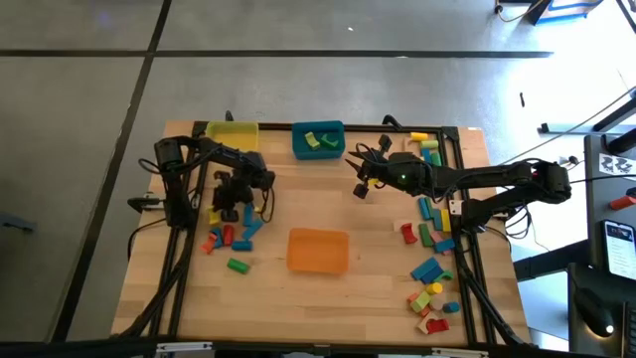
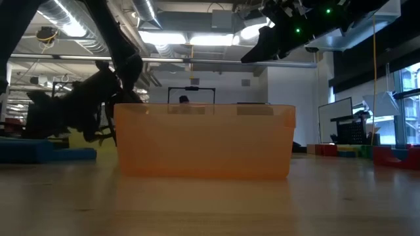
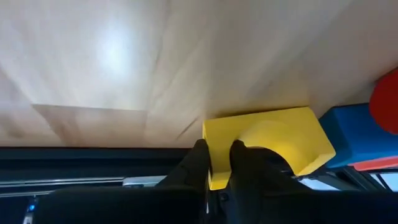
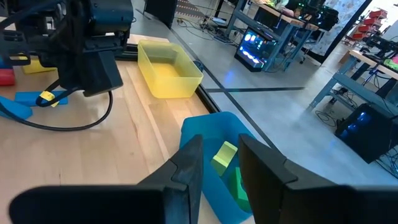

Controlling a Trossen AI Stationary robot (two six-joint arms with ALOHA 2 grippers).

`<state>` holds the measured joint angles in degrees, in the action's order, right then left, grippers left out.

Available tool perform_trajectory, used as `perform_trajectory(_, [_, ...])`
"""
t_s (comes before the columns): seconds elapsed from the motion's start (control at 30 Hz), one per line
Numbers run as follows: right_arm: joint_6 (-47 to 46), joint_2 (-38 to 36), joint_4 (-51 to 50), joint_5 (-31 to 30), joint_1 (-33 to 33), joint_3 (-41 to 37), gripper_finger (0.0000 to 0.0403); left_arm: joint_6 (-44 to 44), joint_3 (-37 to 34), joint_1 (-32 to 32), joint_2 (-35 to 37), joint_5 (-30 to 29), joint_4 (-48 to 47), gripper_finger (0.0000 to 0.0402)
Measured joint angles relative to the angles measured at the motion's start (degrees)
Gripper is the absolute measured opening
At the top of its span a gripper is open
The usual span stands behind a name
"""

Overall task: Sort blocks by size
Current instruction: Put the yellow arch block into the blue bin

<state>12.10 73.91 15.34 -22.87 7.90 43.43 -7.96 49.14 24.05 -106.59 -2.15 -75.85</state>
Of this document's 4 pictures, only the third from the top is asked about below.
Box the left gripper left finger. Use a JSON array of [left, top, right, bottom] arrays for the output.
[[157, 138, 213, 195]]

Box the red cylinder block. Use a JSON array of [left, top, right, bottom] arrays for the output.
[[369, 67, 398, 135]]

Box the blue short block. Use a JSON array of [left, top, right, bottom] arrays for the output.
[[318, 103, 398, 169]]

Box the yellow arch block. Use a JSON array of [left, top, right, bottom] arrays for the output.
[[201, 106, 336, 191]]

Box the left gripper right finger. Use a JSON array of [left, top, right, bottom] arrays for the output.
[[228, 139, 301, 195]]

